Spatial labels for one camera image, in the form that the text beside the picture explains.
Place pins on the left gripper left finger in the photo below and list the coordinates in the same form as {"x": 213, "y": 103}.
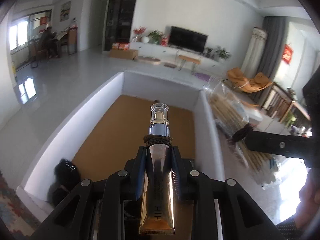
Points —
{"x": 96, "y": 209}

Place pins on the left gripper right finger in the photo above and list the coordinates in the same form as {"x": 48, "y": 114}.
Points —
{"x": 221, "y": 209}

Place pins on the black velvet bow with chain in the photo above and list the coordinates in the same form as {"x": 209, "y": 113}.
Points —
{"x": 67, "y": 177}

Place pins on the gold cosmetic tube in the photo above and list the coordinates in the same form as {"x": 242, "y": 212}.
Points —
{"x": 157, "y": 213}

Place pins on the bagged bamboo sticks bundle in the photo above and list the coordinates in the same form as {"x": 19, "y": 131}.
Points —
{"x": 230, "y": 116}

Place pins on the person right hand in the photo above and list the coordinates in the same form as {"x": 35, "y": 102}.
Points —
{"x": 309, "y": 201}

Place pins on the wooden side table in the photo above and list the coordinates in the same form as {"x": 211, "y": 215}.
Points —
{"x": 296, "y": 116}

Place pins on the white storage box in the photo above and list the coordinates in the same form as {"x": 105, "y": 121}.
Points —
{"x": 108, "y": 127}

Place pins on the orange lounge chair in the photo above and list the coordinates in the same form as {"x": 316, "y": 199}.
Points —
{"x": 248, "y": 85}

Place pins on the grey curtain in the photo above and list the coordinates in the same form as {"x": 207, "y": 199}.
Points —
{"x": 276, "y": 28}

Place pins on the green potted plant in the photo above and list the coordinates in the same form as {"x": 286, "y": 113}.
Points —
{"x": 222, "y": 53}

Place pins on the small potted plant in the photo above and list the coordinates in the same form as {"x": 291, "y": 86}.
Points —
{"x": 208, "y": 52}

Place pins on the wooden bench stool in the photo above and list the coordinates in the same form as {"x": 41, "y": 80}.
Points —
{"x": 184, "y": 59}

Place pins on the cardboard box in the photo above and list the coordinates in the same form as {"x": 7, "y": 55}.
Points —
{"x": 129, "y": 54}

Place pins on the black flat television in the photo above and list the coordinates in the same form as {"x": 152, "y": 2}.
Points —
{"x": 187, "y": 39}

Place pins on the white tv cabinet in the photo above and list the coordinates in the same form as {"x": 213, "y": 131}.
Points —
{"x": 172, "y": 56}

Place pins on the seated person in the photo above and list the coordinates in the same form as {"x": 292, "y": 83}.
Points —
{"x": 47, "y": 42}

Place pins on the red flower vase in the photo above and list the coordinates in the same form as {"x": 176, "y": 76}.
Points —
{"x": 137, "y": 33}

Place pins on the leafy plant beside vase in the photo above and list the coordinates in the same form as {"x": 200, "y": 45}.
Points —
{"x": 156, "y": 37}

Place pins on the black display cabinet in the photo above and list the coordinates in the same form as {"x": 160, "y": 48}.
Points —
{"x": 119, "y": 19}

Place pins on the red wall decoration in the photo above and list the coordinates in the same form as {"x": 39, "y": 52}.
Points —
{"x": 287, "y": 54}

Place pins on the framed wall picture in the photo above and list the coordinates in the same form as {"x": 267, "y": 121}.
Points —
{"x": 65, "y": 11}

